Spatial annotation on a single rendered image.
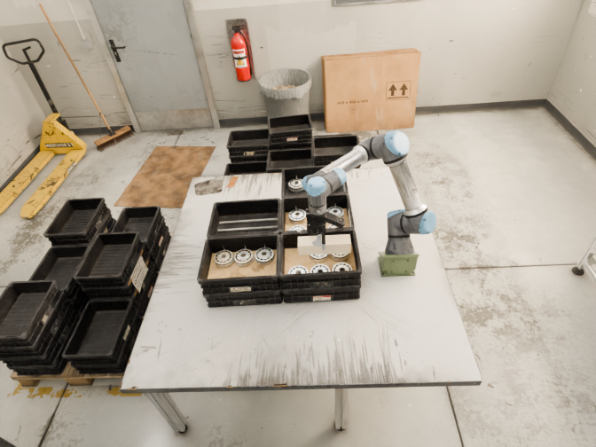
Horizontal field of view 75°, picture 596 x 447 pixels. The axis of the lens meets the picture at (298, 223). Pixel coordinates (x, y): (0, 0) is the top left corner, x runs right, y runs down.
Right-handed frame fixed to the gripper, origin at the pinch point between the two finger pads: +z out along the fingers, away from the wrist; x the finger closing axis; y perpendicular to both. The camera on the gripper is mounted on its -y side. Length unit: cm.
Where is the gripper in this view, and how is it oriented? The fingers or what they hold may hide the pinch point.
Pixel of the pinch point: (324, 242)
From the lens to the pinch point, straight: 179.7
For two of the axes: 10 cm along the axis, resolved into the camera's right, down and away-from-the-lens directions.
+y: -10.0, 0.5, 0.6
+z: 0.8, 7.3, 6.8
